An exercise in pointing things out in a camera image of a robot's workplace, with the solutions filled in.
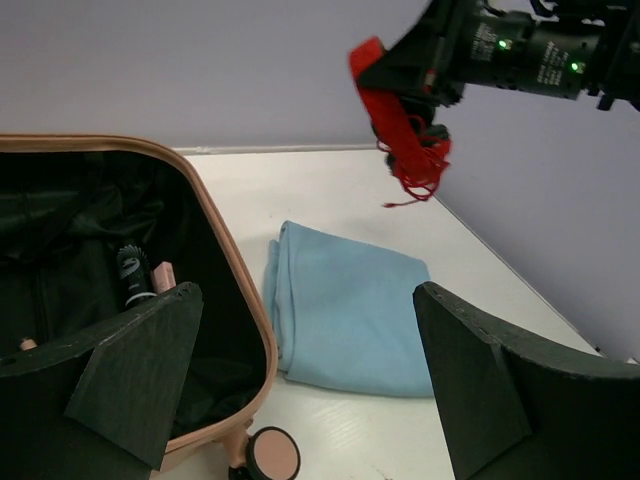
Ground light blue cloth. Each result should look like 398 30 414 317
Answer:
262 221 433 398

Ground pink hard-shell suitcase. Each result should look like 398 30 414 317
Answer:
1 135 301 479

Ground red black headphones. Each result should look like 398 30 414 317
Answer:
348 36 452 206

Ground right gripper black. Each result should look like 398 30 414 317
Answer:
359 0 468 107

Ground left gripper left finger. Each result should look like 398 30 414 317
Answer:
1 282 203 470

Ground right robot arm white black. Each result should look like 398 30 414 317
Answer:
356 0 639 111

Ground black patterned tube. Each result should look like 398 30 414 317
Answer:
116 239 156 309

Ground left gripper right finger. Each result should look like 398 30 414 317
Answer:
413 281 639 480

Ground pink flat stick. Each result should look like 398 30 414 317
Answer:
151 261 177 294

